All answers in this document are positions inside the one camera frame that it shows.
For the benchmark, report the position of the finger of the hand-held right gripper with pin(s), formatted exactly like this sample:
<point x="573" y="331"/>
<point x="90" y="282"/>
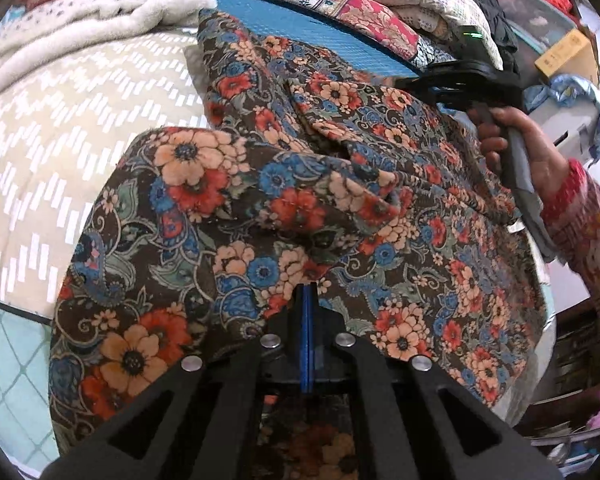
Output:
<point x="420" y="82"/>

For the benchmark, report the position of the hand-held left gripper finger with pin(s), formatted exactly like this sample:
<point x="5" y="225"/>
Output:
<point x="304" y="340"/>
<point x="311" y="340"/>

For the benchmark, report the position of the dark floral print garment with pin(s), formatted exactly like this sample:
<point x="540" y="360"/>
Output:
<point x="290" y="200"/>

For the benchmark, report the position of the person's right forearm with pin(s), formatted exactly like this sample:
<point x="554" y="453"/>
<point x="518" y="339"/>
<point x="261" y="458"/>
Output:
<point x="590" y="240"/>

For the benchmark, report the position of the dark clothes pile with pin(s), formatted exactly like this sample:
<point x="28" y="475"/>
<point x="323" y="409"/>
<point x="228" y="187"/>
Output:
<point x="495" y="15"/>

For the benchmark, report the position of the person's right hand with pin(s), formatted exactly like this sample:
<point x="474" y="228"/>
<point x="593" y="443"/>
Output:
<point x="545" y="160"/>

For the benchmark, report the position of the red floral cushion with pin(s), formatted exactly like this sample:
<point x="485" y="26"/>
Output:
<point x="390" y="25"/>

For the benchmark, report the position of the clear plastic storage bin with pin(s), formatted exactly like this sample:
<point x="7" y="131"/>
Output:
<point x="535" y="15"/>

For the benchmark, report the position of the cardboard box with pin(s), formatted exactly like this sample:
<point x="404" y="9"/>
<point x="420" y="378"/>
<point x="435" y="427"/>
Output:
<point x="567" y="57"/>

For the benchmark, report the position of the white storage box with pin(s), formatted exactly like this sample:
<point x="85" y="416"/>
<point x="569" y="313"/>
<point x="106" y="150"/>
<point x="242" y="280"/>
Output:
<point x="565" y="130"/>

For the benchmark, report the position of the light blue crumpled bag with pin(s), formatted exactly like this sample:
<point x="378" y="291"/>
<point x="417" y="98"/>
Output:
<point x="580" y="95"/>

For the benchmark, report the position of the blue mesh mat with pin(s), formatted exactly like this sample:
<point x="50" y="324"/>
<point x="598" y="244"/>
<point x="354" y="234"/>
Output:
<point x="305" y="25"/>

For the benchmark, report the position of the beige and teal patterned bedsheet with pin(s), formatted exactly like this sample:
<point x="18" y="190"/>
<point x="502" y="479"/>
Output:
<point x="55" y="170"/>

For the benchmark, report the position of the white dotted fleece blanket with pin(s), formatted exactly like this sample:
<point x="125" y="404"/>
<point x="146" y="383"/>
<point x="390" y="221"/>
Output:
<point x="80" y="25"/>

